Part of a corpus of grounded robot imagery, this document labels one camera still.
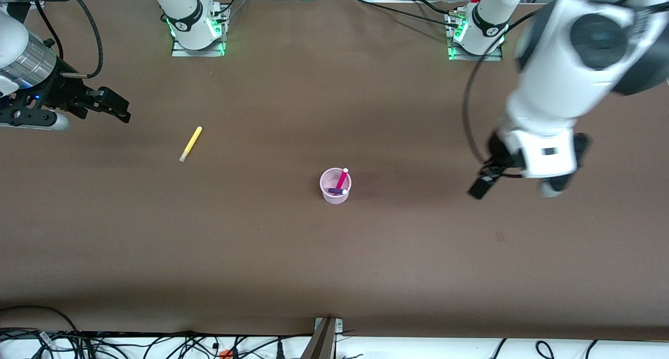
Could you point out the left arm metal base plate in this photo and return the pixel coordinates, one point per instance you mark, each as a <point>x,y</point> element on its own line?
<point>473,57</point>

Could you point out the grey metal support beam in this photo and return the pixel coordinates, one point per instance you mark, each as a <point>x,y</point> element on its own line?
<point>320,343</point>

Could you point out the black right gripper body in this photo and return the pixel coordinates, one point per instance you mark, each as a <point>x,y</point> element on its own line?
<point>59,91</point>

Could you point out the pink mesh pen holder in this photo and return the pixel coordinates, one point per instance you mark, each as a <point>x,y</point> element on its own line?
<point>329,197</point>

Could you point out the purple marker pen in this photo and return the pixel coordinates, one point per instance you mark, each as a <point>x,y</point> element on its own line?
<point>337,191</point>

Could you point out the yellow marker pen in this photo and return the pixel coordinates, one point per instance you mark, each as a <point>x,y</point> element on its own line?
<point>191,143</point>

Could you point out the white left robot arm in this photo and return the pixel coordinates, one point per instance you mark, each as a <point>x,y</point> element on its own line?
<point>549,87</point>

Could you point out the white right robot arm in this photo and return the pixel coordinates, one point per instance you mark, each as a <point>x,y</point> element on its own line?
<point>185,11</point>

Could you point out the grey metal beam bracket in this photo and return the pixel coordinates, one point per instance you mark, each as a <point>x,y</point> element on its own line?
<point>338,325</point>

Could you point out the pink marker pen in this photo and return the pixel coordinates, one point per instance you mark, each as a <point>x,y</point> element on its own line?
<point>342,178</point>

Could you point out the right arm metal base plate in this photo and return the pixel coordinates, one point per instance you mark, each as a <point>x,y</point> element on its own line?
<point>180,50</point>

